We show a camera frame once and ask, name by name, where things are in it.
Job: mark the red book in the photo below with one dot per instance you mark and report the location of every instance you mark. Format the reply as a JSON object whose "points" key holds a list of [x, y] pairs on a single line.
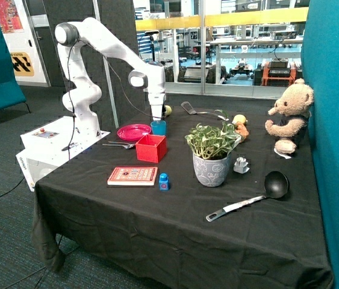
{"points": [[134, 176]]}

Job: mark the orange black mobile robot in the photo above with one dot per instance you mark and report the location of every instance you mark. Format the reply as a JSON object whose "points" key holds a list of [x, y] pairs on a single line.
{"points": [[278, 72]]}

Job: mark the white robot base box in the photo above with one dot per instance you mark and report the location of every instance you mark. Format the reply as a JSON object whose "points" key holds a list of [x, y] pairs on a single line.
{"points": [[50, 146]]}

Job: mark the pink plastic plate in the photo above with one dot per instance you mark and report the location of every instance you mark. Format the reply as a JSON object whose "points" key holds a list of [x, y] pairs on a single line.
{"points": [[133, 132]]}

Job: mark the teal partition wall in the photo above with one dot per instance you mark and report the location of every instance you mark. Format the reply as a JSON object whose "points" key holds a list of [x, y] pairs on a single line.
{"points": [[320, 59]]}

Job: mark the yellow tennis ball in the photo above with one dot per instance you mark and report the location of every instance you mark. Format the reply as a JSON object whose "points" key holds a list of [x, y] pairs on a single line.
{"points": [[168, 110]]}

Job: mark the orange toy carrot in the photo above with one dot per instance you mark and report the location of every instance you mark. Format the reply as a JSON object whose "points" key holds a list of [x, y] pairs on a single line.
{"points": [[241, 129]]}

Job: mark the white power adapter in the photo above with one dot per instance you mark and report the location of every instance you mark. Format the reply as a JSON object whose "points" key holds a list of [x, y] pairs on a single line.
{"points": [[241, 165]]}

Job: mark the black slotted spatula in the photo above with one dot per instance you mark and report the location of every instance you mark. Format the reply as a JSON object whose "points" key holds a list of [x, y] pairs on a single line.
{"points": [[191, 111]]}

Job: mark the red open box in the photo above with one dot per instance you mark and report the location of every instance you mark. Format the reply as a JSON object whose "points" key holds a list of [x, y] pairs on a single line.
{"points": [[151, 148]]}

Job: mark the green potted plant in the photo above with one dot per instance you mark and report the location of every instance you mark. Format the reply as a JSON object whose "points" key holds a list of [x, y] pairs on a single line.
{"points": [[211, 142]]}

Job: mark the yellow black sign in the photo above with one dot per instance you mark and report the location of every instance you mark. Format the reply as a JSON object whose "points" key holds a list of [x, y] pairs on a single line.
{"points": [[22, 64]]}

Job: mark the grey patterned flower pot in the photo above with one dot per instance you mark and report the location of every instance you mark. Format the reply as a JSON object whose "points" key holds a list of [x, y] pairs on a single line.
{"points": [[211, 173]]}

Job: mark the silver fork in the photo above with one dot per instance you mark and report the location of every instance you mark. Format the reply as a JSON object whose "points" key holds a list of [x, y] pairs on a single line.
{"points": [[121, 143]]}

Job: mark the white lab table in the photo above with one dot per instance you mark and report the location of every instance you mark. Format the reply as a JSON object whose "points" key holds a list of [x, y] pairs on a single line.
{"points": [[242, 60]]}

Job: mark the yellow lemon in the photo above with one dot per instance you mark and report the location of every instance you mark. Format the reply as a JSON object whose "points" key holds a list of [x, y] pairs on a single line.
{"points": [[239, 118]]}

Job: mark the black tablecloth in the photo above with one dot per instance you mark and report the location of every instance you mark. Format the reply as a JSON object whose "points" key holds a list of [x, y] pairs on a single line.
{"points": [[164, 235]]}

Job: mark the blue toy block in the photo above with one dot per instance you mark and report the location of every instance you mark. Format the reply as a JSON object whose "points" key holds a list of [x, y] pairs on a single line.
{"points": [[164, 182]]}

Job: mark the beige teddy bear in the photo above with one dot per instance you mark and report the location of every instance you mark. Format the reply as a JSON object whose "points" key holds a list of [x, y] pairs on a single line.
{"points": [[294, 106]]}

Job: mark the blue plastic cup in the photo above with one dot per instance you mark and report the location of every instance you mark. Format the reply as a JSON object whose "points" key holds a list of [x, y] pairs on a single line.
{"points": [[158, 127]]}

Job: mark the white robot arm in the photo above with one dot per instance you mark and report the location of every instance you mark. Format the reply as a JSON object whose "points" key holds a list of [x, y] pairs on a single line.
{"points": [[71, 37]]}

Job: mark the black ladle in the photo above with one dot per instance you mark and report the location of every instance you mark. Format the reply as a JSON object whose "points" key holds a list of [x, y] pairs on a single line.
{"points": [[276, 185]]}

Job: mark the red wall poster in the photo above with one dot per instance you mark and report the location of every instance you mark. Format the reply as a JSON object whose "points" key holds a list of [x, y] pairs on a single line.
{"points": [[9, 18]]}

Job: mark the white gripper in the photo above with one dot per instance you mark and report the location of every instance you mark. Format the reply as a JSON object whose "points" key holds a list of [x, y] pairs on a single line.
{"points": [[156, 101]]}

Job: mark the silver spoon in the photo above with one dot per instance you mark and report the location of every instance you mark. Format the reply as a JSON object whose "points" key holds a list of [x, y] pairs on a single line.
{"points": [[125, 146]]}

